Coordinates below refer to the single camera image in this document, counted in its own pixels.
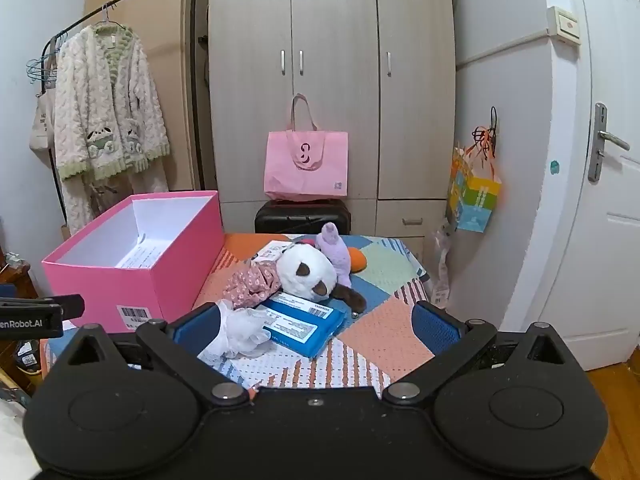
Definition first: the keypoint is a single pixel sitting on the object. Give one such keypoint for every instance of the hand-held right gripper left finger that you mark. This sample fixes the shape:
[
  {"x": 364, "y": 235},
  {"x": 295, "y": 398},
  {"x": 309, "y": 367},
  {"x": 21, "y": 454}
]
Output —
[{"x": 195, "y": 327}]

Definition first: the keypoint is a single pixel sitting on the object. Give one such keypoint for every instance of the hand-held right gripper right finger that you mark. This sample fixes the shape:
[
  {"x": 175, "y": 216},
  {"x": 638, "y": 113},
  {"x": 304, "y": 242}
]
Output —
[{"x": 435, "y": 330}]

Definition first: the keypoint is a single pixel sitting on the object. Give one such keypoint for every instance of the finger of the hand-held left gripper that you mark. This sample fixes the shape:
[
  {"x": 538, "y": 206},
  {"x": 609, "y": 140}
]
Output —
[{"x": 45, "y": 306}]

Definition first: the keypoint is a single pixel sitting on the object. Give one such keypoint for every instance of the white lace cloth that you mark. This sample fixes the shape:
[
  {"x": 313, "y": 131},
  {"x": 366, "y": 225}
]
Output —
[{"x": 240, "y": 332}]

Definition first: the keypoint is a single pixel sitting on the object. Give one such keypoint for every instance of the pink cardboard box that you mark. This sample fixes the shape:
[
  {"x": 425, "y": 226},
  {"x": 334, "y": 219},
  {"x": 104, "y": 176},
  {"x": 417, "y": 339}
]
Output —
[{"x": 150, "y": 285}]

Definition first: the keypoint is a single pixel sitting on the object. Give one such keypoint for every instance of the pink floral cloth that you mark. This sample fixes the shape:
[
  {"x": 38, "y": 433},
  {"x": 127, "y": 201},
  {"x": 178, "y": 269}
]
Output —
[{"x": 252, "y": 282}]

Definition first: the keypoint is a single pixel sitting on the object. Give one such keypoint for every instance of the orange egg-shaped sponge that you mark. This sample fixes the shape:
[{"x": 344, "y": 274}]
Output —
[{"x": 357, "y": 260}]

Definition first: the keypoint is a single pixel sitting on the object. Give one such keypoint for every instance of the white plush toy brown patches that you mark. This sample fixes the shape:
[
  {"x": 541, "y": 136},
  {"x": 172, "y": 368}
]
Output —
[{"x": 295, "y": 285}]

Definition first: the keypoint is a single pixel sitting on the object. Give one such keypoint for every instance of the white tissue packet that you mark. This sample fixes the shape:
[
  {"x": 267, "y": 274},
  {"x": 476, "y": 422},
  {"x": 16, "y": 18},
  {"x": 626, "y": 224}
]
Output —
[{"x": 272, "y": 250}]

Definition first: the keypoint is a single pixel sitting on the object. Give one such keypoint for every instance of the blue packet white label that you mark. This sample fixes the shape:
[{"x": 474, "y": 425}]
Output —
[{"x": 320, "y": 340}]

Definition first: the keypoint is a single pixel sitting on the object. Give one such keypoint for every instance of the purple plush toy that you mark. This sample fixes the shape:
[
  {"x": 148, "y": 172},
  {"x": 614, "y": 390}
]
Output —
[{"x": 332, "y": 252}]

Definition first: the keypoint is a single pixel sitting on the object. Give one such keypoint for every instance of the clear plastic bag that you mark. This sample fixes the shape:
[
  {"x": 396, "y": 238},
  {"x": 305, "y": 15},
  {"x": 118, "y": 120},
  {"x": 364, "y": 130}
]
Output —
[{"x": 442, "y": 260}]

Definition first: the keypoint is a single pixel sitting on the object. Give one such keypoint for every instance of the patchwork blanket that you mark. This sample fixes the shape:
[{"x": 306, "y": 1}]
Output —
[{"x": 380, "y": 280}]

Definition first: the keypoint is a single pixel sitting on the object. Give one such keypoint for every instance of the colourful paper gift bag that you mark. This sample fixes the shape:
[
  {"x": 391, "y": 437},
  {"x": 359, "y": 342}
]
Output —
[{"x": 475, "y": 200}]

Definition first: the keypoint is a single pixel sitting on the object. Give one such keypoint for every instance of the black suitcase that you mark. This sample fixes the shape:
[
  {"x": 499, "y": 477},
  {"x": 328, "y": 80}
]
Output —
[{"x": 280, "y": 220}]

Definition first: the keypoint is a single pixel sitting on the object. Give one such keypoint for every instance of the white door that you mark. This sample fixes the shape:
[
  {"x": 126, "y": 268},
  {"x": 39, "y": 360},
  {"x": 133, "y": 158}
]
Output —
[{"x": 575, "y": 260}]

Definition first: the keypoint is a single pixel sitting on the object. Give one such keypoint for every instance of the cream canvas tote bag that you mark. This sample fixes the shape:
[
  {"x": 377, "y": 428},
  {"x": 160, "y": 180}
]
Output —
[{"x": 42, "y": 125}]

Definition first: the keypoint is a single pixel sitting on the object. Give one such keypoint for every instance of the pink tote bag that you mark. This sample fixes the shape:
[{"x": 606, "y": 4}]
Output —
[{"x": 305, "y": 170}]

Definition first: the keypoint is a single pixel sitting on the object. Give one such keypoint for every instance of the cream fluffy robe green trim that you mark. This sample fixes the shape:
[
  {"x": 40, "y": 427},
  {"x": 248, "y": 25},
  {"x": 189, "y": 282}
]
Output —
[{"x": 100, "y": 105}]

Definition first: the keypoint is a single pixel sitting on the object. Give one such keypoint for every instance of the black clothes rack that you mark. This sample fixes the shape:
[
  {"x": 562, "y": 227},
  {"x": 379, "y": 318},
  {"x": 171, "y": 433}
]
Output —
[{"x": 195, "y": 85}]

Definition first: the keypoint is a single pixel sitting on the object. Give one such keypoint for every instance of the white clothes hanger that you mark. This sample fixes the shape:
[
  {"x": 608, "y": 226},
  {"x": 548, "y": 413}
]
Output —
[{"x": 106, "y": 21}]

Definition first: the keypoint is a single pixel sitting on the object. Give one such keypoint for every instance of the beige wooden cabinet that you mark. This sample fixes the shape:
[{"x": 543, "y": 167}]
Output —
[{"x": 165, "y": 35}]

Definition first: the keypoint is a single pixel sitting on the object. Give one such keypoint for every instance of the grey wooden wardrobe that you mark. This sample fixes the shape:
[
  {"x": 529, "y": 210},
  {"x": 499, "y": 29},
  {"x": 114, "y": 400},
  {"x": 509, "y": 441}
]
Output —
[{"x": 340, "y": 35}]

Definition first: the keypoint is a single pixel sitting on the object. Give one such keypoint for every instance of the beige light switch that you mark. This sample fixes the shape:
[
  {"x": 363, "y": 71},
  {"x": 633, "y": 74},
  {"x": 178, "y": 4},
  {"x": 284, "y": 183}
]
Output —
[{"x": 565, "y": 22}]

